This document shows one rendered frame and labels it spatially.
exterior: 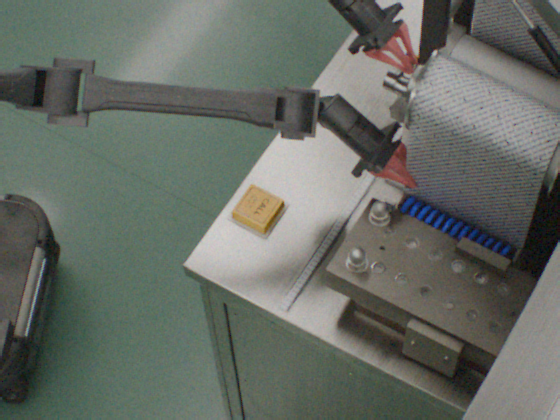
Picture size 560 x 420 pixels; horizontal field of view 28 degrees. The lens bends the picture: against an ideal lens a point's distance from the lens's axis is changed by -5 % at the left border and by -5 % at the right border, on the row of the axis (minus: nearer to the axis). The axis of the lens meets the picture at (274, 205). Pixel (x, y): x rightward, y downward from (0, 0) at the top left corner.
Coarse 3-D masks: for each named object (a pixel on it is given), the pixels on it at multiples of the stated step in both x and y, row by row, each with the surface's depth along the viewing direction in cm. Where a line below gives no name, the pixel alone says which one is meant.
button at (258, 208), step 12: (252, 192) 215; (264, 192) 215; (240, 204) 214; (252, 204) 214; (264, 204) 214; (276, 204) 214; (240, 216) 213; (252, 216) 212; (264, 216) 212; (276, 216) 214; (264, 228) 212
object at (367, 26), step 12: (372, 0) 182; (348, 12) 182; (360, 12) 181; (372, 12) 181; (384, 12) 183; (396, 12) 184; (360, 24) 182; (372, 24) 182; (384, 24) 182; (360, 36) 185; (372, 36) 180; (348, 48) 185
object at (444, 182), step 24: (408, 144) 190; (408, 168) 195; (432, 168) 191; (456, 168) 187; (408, 192) 201; (432, 192) 197; (456, 192) 193; (480, 192) 189; (504, 192) 185; (456, 216) 199; (480, 216) 194; (504, 216) 190; (528, 216) 186; (504, 240) 196
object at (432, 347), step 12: (408, 324) 190; (420, 324) 190; (408, 336) 193; (420, 336) 190; (432, 336) 189; (444, 336) 189; (408, 348) 196; (420, 348) 194; (432, 348) 191; (444, 348) 189; (456, 348) 187; (420, 360) 198; (432, 360) 195; (444, 360) 191; (456, 360) 190; (444, 372) 196
